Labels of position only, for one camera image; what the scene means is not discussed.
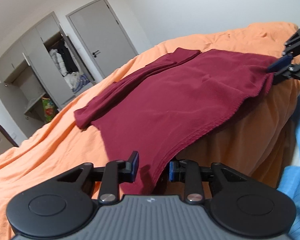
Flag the hanging black garment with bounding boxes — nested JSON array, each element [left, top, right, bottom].
[[57, 41, 79, 74]]

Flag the orange bed sheet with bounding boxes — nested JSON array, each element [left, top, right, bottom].
[[0, 22, 300, 239]]

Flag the hanging white jacket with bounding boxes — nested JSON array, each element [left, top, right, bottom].
[[49, 49, 68, 76]]

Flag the maroon red garment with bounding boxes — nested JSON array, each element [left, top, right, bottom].
[[74, 48, 275, 194]]

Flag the grey wardrobe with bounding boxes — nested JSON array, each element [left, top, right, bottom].
[[0, 12, 95, 137]]

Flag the colourful bag in wardrobe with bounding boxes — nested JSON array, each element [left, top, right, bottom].
[[41, 97, 57, 123]]

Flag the grey room door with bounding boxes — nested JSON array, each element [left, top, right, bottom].
[[67, 0, 138, 77]]

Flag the pile of clothes in wardrobe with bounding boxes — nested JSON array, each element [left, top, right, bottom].
[[64, 72, 90, 93]]

